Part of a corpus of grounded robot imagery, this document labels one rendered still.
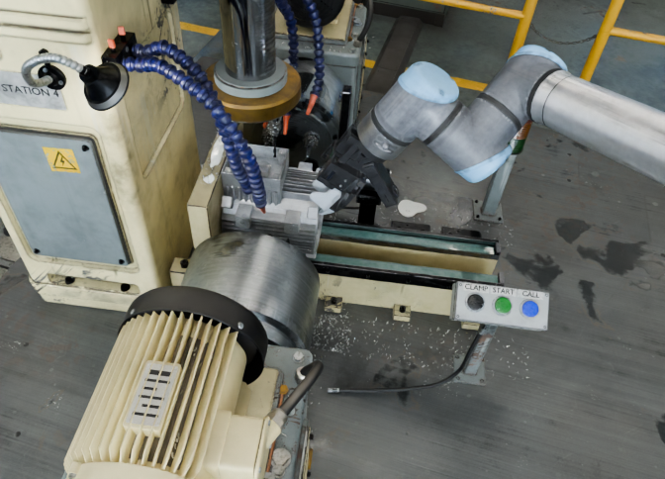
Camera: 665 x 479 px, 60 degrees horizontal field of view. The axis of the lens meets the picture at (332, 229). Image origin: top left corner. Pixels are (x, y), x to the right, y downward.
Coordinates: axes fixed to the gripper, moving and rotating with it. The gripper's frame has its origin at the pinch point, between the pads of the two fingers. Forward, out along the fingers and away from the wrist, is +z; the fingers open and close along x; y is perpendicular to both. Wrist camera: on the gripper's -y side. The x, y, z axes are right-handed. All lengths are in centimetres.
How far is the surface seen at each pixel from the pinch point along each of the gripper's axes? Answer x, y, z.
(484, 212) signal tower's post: -34, -49, 3
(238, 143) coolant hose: 16.8, 24.7, -18.2
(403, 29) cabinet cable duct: -291, -72, 79
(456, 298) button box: 16.7, -23.9, -11.4
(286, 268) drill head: 21.1, 6.7, -2.7
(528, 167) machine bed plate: -58, -63, -4
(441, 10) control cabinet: -304, -88, 59
